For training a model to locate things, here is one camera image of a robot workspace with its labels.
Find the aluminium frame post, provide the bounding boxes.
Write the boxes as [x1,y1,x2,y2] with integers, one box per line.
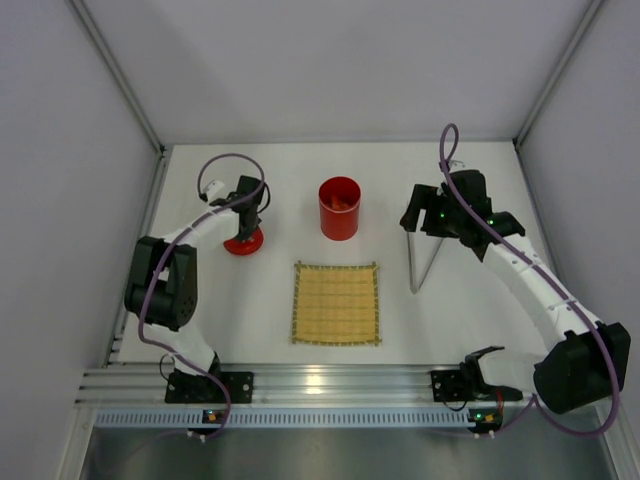
[67,0,169,321]
[513,1,612,311]

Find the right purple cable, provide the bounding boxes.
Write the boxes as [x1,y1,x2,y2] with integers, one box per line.
[438,123,622,439]

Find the red cylindrical container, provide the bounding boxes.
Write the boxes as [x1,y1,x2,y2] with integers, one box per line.
[318,176,361,241]

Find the slotted cable duct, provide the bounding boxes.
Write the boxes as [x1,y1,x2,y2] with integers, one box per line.
[94,407,474,429]

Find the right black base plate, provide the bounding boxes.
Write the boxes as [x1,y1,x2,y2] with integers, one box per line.
[429,369,524,403]

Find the right aluminium frame post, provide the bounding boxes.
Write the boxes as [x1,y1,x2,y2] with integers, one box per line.
[513,1,612,311]

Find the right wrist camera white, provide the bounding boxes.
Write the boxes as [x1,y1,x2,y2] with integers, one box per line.
[447,159,467,172]

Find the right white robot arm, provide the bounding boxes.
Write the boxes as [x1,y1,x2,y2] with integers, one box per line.
[400,170,631,414]

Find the red strawberry slice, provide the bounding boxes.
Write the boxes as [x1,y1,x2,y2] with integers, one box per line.
[328,195,353,212]

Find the metal tongs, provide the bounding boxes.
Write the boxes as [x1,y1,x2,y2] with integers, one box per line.
[406,232,444,295]

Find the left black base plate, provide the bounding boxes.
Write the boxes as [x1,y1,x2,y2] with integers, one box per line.
[164,370,254,404]

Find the left aluminium frame post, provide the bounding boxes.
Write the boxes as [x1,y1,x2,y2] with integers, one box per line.
[67,0,169,321]

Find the purple cable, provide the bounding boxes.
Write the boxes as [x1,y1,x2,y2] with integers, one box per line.
[137,153,274,441]
[438,123,622,439]

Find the aluminium mounting rail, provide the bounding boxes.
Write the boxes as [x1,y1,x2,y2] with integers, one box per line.
[75,363,435,407]

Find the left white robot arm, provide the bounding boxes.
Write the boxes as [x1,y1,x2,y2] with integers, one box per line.
[124,175,271,404]

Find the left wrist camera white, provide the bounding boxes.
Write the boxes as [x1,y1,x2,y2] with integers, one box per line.
[199,180,225,203]

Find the red lid with handle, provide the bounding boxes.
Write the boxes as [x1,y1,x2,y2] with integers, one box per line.
[223,227,264,256]

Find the bamboo tray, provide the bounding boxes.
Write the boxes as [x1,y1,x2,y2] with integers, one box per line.
[290,262,381,347]

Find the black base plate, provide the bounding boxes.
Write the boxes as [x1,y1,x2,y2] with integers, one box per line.
[164,370,254,404]
[429,369,524,403]

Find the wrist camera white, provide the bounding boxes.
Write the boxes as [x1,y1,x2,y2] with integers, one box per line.
[199,180,225,203]
[447,159,467,172]

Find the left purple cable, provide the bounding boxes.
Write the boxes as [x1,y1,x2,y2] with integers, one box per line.
[137,153,274,441]

